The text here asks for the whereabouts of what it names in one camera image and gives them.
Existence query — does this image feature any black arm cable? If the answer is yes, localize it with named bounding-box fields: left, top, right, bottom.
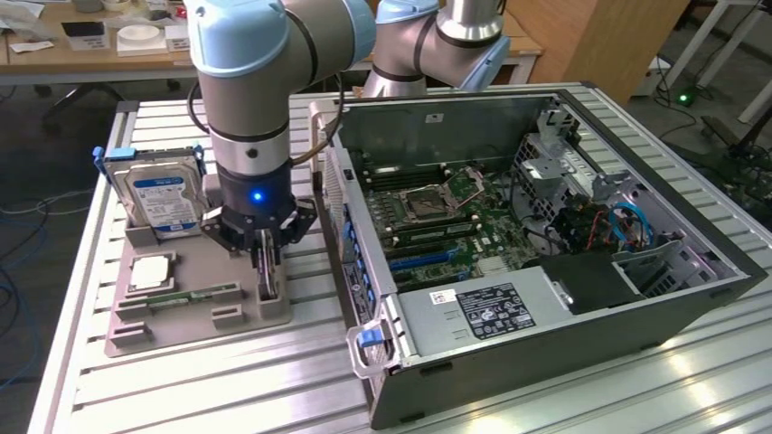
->
left=185, top=71, right=349, bottom=165

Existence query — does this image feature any white table frame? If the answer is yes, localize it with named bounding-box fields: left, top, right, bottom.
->
left=660, top=0, right=772, bottom=123

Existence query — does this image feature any metal socket cover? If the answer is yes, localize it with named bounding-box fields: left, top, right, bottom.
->
left=442, top=165, right=489, bottom=209

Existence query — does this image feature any small white labelled box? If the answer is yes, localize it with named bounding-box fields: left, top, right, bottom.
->
left=162, top=24, right=194, bottom=53

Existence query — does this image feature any white box with round dish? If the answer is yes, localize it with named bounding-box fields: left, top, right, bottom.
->
left=116, top=24, right=168, bottom=58

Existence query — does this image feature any silver CPU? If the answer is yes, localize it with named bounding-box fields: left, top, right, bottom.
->
left=129, top=257, right=170, bottom=288

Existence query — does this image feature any grey parts rack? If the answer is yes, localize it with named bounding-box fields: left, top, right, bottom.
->
left=102, top=173, right=296, bottom=359

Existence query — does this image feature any hard disk with blue bracket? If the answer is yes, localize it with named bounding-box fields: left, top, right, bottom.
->
left=89, top=142, right=209, bottom=241

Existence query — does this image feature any grey power supply unit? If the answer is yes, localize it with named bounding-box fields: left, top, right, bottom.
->
left=394, top=265, right=574, bottom=358

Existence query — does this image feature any wooden desk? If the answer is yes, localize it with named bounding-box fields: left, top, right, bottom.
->
left=0, top=0, right=544, bottom=87

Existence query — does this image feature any black open PC case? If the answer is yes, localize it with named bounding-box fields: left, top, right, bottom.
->
left=306, top=88, right=770, bottom=430

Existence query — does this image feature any black wire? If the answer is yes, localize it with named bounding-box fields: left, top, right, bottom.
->
left=521, top=212, right=568, bottom=254

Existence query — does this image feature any graphics card with metal bracket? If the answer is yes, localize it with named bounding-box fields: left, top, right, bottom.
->
left=249, top=228, right=285, bottom=303

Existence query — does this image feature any white box with black lid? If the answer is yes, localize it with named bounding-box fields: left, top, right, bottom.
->
left=60, top=21, right=110, bottom=51

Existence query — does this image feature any green motherboard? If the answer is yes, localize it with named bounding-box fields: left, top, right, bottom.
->
left=354, top=151, right=544, bottom=293

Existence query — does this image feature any green RAM stick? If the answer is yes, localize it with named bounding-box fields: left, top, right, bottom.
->
left=394, top=219, right=477, bottom=245
left=146, top=285, right=234, bottom=307

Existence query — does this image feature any metal disk bay cage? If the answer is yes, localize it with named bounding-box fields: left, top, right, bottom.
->
left=509, top=130, right=634, bottom=227

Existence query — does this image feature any blue expansion slot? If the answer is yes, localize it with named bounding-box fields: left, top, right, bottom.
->
left=388, top=250, right=457, bottom=272

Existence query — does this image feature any blue wire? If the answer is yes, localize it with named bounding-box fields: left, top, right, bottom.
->
left=608, top=203, right=656, bottom=250

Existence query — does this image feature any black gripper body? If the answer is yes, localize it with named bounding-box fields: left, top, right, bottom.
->
left=213, top=163, right=300, bottom=252

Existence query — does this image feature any black chair base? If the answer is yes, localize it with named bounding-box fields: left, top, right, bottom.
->
left=34, top=79, right=182, bottom=135

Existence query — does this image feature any wooden cabinet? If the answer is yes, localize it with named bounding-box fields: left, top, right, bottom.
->
left=502, top=0, right=692, bottom=103

